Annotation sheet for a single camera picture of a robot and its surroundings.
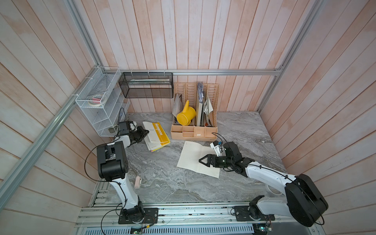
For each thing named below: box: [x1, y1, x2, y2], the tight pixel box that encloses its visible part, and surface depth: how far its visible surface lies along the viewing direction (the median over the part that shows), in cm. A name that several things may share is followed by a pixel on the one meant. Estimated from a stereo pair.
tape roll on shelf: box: [88, 94, 103, 107], surface depth 74 cm
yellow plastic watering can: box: [176, 99, 197, 126], surface depth 100 cm
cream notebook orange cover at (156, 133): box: [142, 121, 170, 144], surface depth 105 cm
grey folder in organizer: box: [171, 93, 184, 118], surface depth 102 cm
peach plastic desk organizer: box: [170, 82, 221, 142], surface depth 103 cm
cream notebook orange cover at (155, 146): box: [143, 134, 171, 152], surface depth 100 cm
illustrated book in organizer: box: [201, 95, 214, 127], surface depth 101 cm
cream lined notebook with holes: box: [176, 141, 221, 179], surface depth 94 cm
